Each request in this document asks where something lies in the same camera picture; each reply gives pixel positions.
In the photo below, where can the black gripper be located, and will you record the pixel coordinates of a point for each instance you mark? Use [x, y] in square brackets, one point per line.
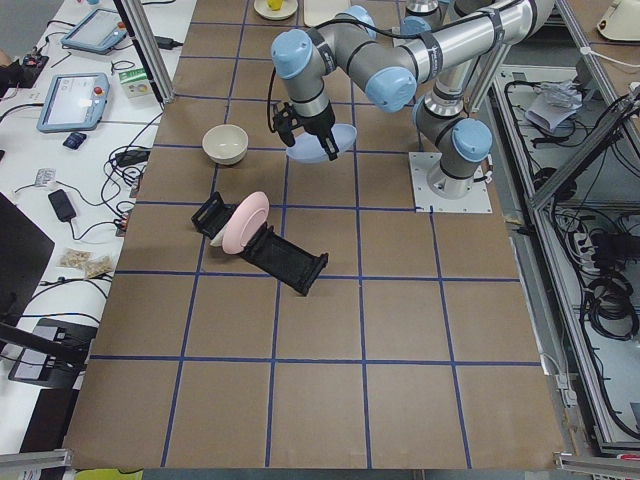
[318, 124]

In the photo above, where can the pink plate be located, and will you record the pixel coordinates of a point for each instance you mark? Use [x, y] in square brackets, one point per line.
[245, 222]

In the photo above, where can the round cream plate with lemon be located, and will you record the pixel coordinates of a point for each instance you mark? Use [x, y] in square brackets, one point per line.
[289, 8]

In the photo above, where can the cream white plate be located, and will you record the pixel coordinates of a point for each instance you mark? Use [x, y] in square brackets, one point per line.
[217, 240]

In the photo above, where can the white ceramic bowl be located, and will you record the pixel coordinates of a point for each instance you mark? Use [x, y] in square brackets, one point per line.
[225, 144]

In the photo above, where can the black dish rack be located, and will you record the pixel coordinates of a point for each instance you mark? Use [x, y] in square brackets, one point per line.
[268, 251]

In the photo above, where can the white rectangular tray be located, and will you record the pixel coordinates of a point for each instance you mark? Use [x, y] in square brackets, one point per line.
[316, 12]

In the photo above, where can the yellow lemon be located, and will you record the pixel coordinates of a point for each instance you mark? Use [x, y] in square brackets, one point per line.
[274, 5]

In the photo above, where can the green white small box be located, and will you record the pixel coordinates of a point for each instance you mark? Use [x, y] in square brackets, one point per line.
[134, 83]

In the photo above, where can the far blue teach pendant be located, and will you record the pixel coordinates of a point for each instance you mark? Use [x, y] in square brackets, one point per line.
[99, 32]

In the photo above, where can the blue teach pendant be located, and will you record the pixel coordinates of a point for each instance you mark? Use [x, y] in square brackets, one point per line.
[74, 102]
[99, 32]

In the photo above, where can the near blue teach pendant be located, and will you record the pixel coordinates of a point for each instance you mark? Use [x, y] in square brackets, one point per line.
[74, 102]

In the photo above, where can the black power adapter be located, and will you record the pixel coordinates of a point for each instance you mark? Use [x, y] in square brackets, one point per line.
[62, 206]

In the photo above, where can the black monitor stand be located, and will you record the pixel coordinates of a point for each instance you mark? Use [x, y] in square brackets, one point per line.
[52, 350]

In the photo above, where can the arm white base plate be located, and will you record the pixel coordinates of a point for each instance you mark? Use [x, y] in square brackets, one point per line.
[435, 192]

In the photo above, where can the aluminium frame post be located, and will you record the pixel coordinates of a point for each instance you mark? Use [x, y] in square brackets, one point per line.
[140, 32]

